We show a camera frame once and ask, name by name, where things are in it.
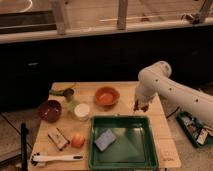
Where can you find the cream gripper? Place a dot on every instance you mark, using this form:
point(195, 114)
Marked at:
point(144, 95)

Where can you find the dark red grape bunch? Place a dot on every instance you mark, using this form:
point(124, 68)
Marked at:
point(140, 106)

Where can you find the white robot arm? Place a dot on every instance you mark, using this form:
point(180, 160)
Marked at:
point(156, 79)

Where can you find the orange bowl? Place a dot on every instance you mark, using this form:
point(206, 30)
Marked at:
point(106, 96)

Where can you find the dark red bowl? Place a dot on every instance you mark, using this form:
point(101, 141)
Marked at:
point(50, 111)

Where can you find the green plastic tray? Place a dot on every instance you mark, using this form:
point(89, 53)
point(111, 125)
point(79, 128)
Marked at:
point(134, 147)

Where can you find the green bin with items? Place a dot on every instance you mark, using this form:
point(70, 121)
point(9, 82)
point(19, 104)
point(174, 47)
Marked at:
point(199, 134)

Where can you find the blue sponge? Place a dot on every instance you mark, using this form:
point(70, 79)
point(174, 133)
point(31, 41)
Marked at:
point(105, 139)

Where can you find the white round container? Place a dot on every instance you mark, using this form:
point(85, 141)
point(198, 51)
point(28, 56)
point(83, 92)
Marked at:
point(82, 111)

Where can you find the light green object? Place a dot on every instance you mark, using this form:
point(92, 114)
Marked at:
point(72, 105)

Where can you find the small dark cup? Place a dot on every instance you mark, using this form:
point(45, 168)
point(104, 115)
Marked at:
point(68, 94)

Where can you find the orange fruit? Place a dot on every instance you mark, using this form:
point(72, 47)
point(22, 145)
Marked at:
point(77, 141)

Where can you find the small brown box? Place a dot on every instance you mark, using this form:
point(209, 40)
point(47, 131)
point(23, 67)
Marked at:
point(59, 140)

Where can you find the black vertical pole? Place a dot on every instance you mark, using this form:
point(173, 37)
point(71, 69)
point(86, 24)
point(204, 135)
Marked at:
point(24, 157)

